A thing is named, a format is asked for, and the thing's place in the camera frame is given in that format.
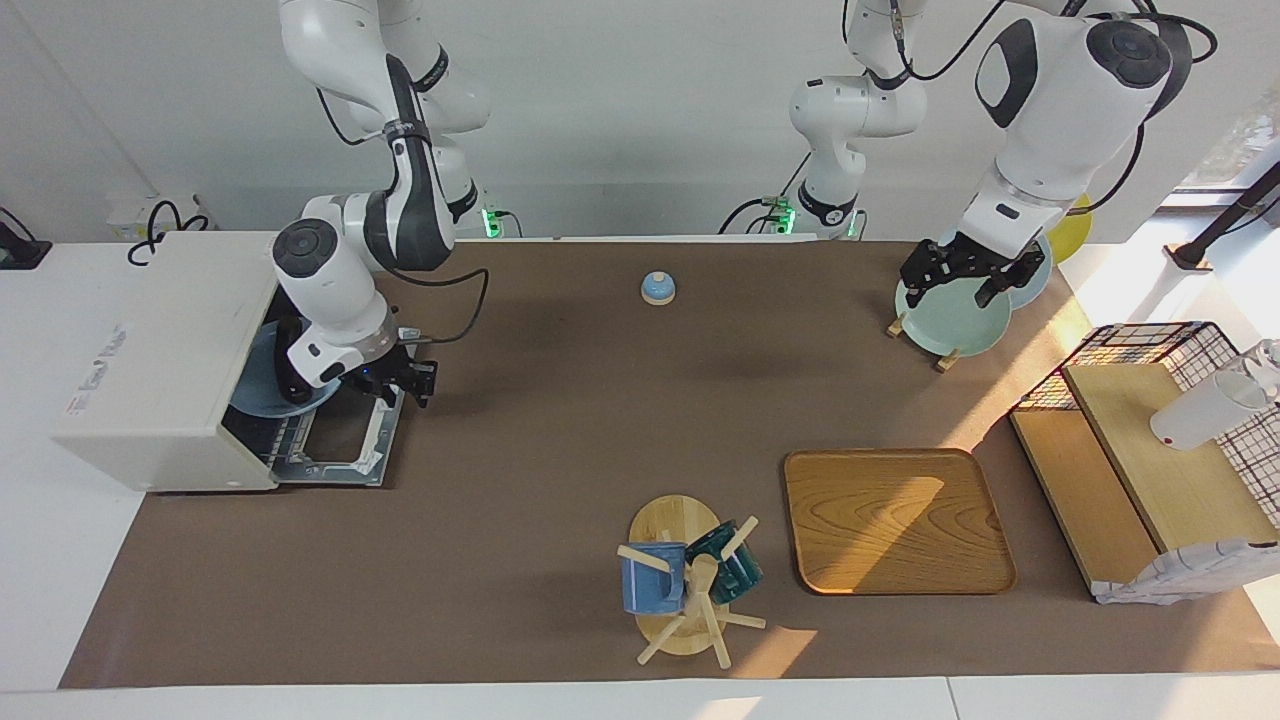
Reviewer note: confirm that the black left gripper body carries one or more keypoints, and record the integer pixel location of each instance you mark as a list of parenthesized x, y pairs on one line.
[(985, 258)]

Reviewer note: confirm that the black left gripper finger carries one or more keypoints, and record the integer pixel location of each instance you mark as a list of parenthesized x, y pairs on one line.
[(915, 285), (998, 287)]

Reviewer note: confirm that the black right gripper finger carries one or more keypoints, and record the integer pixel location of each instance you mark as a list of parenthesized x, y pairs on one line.
[(425, 382), (389, 397)]

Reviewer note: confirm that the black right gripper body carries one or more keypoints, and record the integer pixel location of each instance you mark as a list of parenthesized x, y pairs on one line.
[(378, 372)]

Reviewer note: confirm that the glass oven door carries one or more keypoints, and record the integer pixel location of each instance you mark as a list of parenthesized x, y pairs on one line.
[(340, 450)]

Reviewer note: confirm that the dark purple eggplant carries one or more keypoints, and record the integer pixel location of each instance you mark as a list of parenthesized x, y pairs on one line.
[(288, 365)]

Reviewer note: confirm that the pale blue ribbed plate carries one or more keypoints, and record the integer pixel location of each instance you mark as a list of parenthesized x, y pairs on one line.
[(255, 385)]

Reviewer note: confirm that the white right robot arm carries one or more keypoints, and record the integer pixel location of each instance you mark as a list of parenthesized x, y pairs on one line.
[(330, 280)]

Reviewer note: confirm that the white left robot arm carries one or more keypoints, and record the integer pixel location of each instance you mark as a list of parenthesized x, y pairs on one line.
[(1050, 120)]

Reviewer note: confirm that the cream toaster oven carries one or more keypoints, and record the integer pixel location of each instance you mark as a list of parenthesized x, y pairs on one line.
[(160, 380)]

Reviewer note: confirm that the pale blue smooth plate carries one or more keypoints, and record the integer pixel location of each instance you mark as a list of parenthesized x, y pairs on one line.
[(1038, 275)]

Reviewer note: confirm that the pale green plate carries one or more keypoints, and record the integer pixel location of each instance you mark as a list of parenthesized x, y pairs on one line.
[(950, 325)]

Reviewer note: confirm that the wooden plate rack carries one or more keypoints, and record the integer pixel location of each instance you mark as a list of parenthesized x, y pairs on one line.
[(947, 360)]

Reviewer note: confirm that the yellow plate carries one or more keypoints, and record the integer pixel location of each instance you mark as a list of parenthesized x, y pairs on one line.
[(1070, 235)]

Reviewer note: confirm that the brown table mat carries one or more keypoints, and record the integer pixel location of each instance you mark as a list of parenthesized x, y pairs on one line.
[(500, 500)]

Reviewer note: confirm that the wooden serving tray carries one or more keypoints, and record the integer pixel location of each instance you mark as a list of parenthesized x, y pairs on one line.
[(895, 520)]

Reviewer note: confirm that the white cup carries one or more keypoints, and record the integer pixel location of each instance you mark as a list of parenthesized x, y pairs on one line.
[(1205, 410)]

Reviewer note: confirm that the small blue bell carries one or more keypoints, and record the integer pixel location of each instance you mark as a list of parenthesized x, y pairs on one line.
[(659, 290)]

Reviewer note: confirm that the wooden two-tier shelf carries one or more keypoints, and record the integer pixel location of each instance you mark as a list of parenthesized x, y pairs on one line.
[(1170, 480)]

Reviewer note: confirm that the wooden mug tree stand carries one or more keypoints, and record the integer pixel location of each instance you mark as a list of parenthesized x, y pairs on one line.
[(672, 515)]

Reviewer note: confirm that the clear glass cup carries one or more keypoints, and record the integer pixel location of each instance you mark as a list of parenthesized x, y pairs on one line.
[(1268, 365)]

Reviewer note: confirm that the blue mug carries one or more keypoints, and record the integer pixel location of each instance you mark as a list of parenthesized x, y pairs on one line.
[(650, 585)]

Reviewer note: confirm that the dark green mug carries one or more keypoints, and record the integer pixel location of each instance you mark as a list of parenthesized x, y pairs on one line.
[(735, 570)]

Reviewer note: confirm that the marbled white cloth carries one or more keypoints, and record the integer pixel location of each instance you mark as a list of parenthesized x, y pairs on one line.
[(1190, 575)]

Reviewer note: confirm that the black table clamp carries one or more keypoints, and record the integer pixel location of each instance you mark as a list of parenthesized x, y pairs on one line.
[(20, 250)]

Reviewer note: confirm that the black camera stand pole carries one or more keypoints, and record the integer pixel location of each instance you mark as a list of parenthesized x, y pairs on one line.
[(1230, 215)]

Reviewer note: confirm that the white wall socket box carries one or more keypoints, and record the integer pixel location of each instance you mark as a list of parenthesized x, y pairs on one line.
[(125, 212)]

